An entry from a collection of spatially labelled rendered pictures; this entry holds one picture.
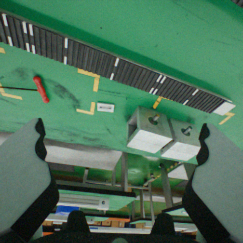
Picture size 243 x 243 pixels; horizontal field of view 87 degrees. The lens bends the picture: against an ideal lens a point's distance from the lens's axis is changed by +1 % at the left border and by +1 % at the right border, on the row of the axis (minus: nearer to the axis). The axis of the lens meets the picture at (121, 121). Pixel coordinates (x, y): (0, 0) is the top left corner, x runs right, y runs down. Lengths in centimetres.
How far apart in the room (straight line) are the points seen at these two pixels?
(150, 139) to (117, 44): 25
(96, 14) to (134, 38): 8
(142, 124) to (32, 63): 31
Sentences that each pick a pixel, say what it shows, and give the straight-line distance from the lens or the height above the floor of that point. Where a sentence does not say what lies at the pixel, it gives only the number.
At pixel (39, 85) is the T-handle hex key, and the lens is 41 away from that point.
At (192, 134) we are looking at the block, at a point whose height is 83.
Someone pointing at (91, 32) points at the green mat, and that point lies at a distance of 32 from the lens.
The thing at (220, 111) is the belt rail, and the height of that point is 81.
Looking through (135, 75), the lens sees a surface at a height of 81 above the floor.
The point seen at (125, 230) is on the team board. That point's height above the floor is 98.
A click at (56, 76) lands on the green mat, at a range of 39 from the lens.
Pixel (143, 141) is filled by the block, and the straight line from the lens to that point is 38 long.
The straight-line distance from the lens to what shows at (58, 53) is 32.
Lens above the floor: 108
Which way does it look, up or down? 42 degrees down
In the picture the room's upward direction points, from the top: 177 degrees counter-clockwise
